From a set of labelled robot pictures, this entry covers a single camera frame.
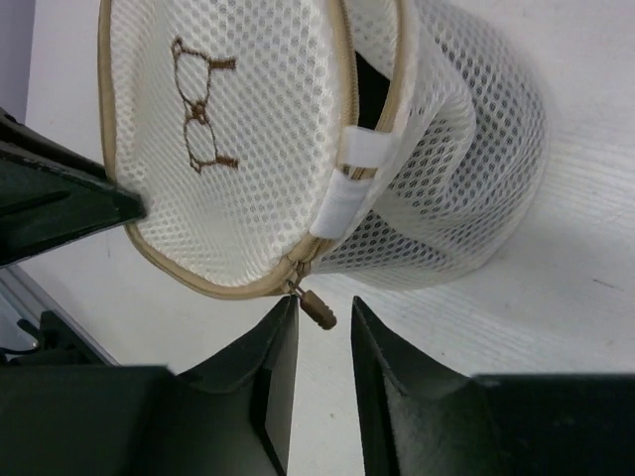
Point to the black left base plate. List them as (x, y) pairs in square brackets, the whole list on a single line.
[(56, 344)]

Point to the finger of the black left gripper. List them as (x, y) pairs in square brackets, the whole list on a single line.
[(52, 196)]

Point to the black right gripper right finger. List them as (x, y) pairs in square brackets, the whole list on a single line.
[(419, 417)]

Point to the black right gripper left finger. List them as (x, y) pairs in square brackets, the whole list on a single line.
[(228, 415)]

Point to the aluminium mounting rail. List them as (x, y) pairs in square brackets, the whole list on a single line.
[(22, 297)]

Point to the white mesh laundry bag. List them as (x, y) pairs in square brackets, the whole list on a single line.
[(397, 142)]

